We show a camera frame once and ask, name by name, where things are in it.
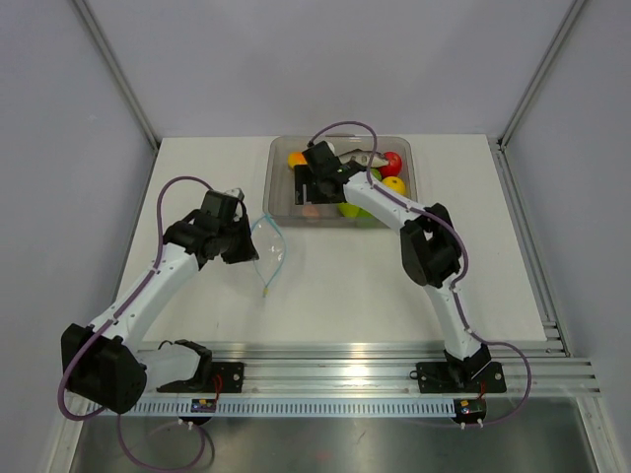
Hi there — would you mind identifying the yellow toy lemon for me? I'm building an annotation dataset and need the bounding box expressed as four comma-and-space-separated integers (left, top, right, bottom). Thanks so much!
382, 176, 406, 196

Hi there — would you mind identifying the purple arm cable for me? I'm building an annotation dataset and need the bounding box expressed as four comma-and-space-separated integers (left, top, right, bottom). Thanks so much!
306, 120, 533, 429
57, 175, 216, 469

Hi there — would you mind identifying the clear plastic food bin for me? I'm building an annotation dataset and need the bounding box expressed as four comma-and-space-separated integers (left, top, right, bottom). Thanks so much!
262, 135, 417, 229

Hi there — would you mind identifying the white slotted cable duct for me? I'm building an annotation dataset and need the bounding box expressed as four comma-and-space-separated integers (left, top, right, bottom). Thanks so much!
88, 398, 457, 419

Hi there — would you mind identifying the pink toy egg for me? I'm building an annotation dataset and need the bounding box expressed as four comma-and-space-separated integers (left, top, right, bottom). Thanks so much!
302, 205, 320, 219

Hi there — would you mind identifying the clear zip top bag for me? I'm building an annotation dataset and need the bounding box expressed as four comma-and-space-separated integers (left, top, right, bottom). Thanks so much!
250, 214, 287, 298

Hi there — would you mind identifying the green toy pear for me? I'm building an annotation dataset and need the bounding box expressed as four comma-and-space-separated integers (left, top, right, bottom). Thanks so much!
337, 203, 361, 219

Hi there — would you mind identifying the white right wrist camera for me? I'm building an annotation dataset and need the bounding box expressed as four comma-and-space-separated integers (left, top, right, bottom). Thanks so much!
324, 141, 337, 156

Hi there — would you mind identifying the right aluminium frame post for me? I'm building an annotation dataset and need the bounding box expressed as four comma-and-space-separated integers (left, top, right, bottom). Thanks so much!
496, 0, 591, 152

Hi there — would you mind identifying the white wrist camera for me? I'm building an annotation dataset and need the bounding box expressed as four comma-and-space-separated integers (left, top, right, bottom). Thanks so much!
324, 141, 337, 156
226, 187, 246, 222

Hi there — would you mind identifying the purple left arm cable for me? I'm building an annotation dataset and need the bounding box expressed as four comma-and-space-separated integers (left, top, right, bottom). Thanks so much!
57, 175, 216, 469

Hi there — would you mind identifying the grey toy fish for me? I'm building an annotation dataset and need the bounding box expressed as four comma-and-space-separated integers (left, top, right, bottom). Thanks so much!
338, 149, 389, 168

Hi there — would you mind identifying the aluminium mounting rail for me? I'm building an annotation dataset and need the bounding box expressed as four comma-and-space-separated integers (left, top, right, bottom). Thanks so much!
203, 338, 600, 398

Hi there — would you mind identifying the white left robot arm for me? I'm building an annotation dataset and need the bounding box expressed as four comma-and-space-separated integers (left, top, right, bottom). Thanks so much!
59, 188, 258, 414

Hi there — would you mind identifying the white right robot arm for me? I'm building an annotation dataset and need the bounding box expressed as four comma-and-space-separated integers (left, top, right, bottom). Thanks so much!
294, 141, 491, 390

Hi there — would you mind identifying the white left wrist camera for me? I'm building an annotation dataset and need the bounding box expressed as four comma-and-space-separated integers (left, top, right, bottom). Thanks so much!
226, 187, 246, 222

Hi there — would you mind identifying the aluminium frame post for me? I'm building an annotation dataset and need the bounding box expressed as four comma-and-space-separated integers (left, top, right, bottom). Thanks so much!
496, 0, 591, 152
69, 0, 161, 156

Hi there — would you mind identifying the red toy tomato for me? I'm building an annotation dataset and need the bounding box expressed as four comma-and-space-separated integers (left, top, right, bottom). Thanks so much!
379, 152, 403, 178

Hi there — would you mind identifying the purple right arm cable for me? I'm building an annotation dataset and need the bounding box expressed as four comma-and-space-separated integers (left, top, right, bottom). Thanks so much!
306, 120, 533, 429

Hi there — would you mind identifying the left aluminium frame post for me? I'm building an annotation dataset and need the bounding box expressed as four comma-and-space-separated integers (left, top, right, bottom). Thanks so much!
69, 0, 161, 156

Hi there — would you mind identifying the orange yellow toy mango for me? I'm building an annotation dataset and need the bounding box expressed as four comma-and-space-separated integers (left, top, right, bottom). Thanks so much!
287, 152, 307, 169

